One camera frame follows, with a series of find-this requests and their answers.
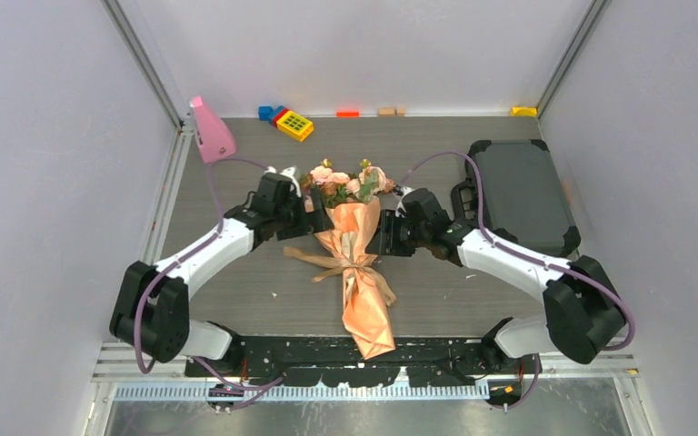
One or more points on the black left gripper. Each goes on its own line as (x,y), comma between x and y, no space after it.
(320,222)

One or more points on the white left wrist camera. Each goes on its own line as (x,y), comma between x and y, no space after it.
(292,173)

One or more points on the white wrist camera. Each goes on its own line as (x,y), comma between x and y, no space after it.
(400,192)
(292,173)

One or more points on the orange flat block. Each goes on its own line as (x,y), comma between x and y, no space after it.
(347,114)

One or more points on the peach wrapping paper sheet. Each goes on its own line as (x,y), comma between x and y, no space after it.
(366,294)

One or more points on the pink and brown rose stem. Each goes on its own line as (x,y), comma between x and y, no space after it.
(369,182)

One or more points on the tan ribbon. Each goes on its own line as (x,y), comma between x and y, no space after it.
(336,266)

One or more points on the blue toy brick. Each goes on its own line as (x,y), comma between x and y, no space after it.
(269,113)

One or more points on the pink plastic wedge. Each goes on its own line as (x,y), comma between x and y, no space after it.
(214,139)

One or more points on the yellow toy brick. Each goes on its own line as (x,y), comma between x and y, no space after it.
(295,126)

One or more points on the red toy brick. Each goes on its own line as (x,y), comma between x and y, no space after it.
(279,114)

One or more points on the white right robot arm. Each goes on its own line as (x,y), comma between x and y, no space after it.
(581,311)

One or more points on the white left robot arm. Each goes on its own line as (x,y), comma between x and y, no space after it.
(152,308)

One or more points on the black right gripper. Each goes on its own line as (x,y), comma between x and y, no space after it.
(389,244)

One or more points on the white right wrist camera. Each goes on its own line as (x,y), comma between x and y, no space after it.
(400,192)

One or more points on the yellow corner block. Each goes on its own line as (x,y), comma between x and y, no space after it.
(524,111)

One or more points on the dark grey hard case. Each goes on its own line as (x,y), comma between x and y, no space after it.
(524,200)

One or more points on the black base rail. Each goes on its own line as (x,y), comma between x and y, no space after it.
(306,361)

